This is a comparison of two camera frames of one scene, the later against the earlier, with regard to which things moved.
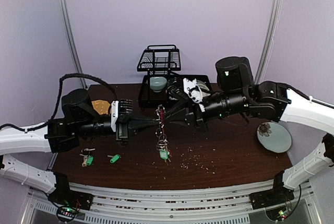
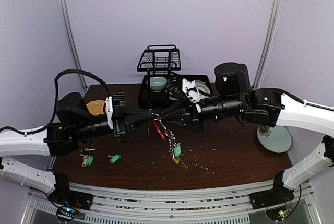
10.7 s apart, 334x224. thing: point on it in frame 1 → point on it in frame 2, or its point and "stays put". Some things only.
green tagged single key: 115,158 stays put
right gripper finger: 186,118 stays put
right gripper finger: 186,103 stays put
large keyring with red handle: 163,143 → 175,148
